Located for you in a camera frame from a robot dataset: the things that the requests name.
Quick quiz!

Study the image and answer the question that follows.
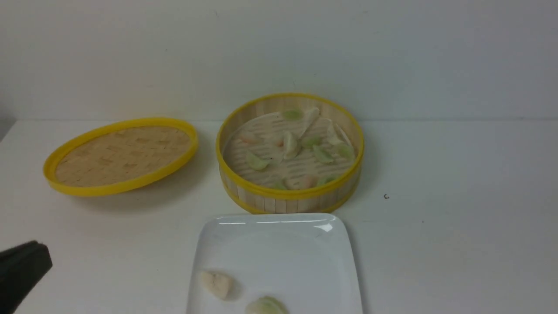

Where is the white dumpling steamer centre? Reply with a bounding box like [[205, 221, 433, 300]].
[[283, 131, 301, 160]]

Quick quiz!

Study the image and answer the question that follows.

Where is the green steamed dumpling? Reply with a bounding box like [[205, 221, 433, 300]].
[[245, 296, 289, 314]]

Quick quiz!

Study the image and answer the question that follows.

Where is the pink dumpling steamer front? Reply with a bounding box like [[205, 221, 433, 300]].
[[287, 174, 318, 190]]

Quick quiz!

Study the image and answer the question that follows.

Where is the white dumpling in steamer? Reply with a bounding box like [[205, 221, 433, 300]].
[[326, 120, 353, 147]]

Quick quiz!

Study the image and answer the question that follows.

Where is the yellow bamboo steamer lid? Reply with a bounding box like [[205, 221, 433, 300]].
[[43, 117, 199, 197]]

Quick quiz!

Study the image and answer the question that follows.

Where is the green dumpling steamer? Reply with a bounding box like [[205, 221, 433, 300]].
[[245, 150, 271, 171], [281, 109, 304, 121]]

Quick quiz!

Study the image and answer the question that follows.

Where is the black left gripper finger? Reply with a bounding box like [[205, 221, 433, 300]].
[[0, 241, 53, 314]]

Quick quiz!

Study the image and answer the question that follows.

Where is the green dumpling steamer back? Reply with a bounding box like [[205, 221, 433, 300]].
[[281, 109, 304, 121]]

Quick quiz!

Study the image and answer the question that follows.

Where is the white square plate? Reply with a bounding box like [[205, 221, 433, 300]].
[[186, 213, 364, 314]]

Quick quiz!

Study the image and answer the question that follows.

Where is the green dumpling steamer left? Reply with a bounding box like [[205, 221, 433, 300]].
[[245, 150, 271, 171]]

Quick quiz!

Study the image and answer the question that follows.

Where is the white steamed dumpling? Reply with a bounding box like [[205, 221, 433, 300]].
[[199, 272, 235, 300]]

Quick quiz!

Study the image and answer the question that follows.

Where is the yellow bamboo steamer basket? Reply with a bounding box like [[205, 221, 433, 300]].
[[215, 93, 365, 213]]

